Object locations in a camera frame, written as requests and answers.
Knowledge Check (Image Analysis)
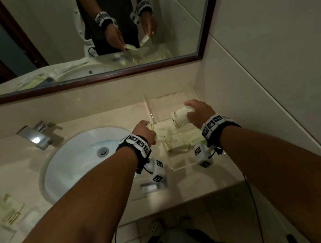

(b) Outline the person's left hand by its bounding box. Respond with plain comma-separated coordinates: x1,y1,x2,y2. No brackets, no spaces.
131,119,158,149

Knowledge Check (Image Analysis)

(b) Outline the person's right hand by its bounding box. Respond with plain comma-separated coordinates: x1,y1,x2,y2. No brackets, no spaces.
183,97,218,132

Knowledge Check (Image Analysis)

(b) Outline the pile of cream amenity packets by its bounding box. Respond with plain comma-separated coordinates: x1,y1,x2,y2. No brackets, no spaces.
0,190,43,243

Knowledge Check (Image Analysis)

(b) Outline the person's right forearm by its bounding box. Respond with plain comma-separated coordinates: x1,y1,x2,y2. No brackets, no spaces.
219,117,321,243

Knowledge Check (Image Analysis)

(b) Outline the person's left forearm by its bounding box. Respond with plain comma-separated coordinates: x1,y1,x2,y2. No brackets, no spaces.
7,147,147,243

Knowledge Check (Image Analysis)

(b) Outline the metal sink drain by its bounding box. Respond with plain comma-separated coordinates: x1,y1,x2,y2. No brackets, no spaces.
96,145,110,158

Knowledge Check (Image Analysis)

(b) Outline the small clear soap dish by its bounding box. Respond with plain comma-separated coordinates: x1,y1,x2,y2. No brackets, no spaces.
129,179,170,201

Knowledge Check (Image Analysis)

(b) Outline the white sink basin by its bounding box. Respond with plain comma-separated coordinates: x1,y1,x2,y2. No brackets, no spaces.
34,123,145,205

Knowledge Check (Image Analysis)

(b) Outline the white perforated slipper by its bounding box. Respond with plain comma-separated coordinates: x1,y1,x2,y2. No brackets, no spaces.
149,218,166,236
180,216,195,230

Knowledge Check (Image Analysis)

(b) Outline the wooden framed mirror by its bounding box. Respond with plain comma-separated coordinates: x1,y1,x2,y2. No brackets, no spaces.
0,0,232,108

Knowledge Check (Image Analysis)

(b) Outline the chrome faucet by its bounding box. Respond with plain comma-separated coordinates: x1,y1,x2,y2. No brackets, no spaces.
15,119,64,153

